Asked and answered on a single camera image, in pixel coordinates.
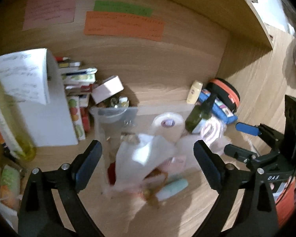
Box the white tape roll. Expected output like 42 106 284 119
148 112 185 143

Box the pink sticky note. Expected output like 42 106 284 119
22 0 76 31

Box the dark green spray bottle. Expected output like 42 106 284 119
185 93 217 134

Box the black orange zipper case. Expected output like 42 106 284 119
206 78 241 112

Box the green sticky note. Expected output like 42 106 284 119
93 0 153 17

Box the clear plastic storage bin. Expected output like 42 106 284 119
89 102 228 198

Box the beaded charm with bell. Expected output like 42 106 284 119
142 168 168 209

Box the blue pencil pouch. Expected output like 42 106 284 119
198 89 238 125

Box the fruit pattern carton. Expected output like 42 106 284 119
67 96 85 141

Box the orange sticky note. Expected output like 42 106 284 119
83 11 165 42

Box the yellow spray bottle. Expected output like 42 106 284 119
0 84 36 162

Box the pink round compact case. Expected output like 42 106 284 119
172 136 203 176

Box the mint green tube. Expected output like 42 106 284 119
155 179 188 201

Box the small pink white box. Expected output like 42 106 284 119
91 75 124 104

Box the white plastic bag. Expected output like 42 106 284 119
114 133 177 192

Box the small cream lotion bottle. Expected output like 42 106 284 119
186 81 203 104

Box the clear glass bowl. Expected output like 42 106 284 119
91 106 128 124

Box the stack of books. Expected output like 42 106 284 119
56 56 97 134

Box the green orange tube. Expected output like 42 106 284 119
0 165 21 211

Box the pink white striped cable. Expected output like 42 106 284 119
199 117 228 149

